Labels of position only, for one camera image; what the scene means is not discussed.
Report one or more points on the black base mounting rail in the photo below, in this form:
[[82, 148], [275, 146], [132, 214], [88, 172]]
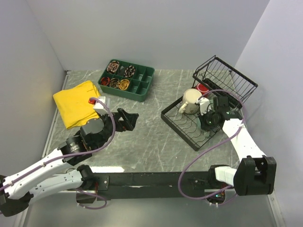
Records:
[[150, 185]]

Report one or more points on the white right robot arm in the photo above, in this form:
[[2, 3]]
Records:
[[256, 172]]

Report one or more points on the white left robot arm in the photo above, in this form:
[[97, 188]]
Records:
[[61, 170]]

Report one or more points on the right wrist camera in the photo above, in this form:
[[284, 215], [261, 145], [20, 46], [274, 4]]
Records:
[[203, 104]]

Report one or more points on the yellow folded cloth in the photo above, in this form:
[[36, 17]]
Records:
[[73, 104]]

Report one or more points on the green divided organizer tray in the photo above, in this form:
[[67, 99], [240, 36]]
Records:
[[140, 82]]

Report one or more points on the brown speckled rolled tie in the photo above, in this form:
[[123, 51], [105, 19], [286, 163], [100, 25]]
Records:
[[114, 83]]

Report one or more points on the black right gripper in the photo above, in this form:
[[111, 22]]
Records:
[[204, 126]]

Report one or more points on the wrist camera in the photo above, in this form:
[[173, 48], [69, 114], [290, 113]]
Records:
[[203, 104], [102, 105]]

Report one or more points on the orange black rolled tie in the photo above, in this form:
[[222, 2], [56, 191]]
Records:
[[105, 81]]

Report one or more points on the black wire dish rack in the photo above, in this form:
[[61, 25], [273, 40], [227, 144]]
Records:
[[228, 90]]

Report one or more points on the yellow gold rolled tie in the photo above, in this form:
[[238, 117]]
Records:
[[124, 84]]

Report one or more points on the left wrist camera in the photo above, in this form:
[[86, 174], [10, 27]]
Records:
[[102, 105]]

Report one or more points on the teal glazed stoneware mug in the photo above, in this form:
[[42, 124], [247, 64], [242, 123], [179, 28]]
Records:
[[204, 133]]

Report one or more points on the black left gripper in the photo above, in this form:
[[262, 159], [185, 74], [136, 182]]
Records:
[[130, 118]]

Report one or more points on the red enamel mug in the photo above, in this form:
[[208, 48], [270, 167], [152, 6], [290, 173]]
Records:
[[201, 88]]

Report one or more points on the black white rolled tie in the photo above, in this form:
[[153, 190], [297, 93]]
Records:
[[129, 71]]

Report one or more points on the cream floral mug green inside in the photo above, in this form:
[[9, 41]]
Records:
[[189, 99]]

